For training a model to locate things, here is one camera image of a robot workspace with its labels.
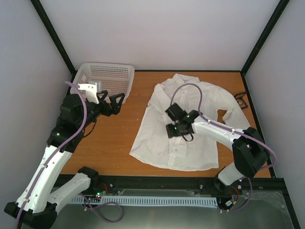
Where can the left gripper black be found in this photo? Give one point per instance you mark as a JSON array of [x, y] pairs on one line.
[[107, 111]]

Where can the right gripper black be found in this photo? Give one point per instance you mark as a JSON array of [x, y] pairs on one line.
[[171, 133]]

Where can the white button-up shirt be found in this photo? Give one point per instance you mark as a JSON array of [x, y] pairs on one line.
[[163, 140]]

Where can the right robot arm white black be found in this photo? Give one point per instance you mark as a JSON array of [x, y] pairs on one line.
[[246, 145]]

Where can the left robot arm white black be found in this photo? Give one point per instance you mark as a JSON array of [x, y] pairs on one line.
[[38, 206]]

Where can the black open brooch box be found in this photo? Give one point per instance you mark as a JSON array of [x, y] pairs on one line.
[[239, 97]]

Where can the white perforated plastic basket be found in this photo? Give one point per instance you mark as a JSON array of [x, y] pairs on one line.
[[115, 78]]

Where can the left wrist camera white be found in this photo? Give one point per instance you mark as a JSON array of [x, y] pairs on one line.
[[91, 89]]

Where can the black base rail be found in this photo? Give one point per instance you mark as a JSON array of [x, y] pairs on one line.
[[208, 185]]

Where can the light blue slotted cable duct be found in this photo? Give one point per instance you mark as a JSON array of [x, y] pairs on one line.
[[141, 201]]

